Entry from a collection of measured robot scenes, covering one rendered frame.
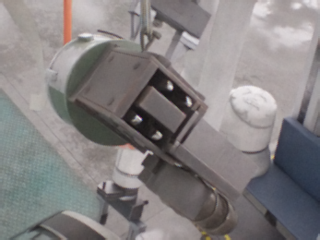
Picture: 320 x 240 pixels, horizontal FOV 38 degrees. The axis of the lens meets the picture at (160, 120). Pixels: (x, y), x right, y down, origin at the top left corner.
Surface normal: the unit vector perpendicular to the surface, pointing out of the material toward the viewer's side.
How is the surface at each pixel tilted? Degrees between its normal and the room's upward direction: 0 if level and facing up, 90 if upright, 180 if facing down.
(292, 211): 0
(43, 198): 0
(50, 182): 0
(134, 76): 43
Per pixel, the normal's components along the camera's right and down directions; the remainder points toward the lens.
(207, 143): 0.46, 0.21
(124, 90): -0.68, -0.55
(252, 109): 0.05, -0.61
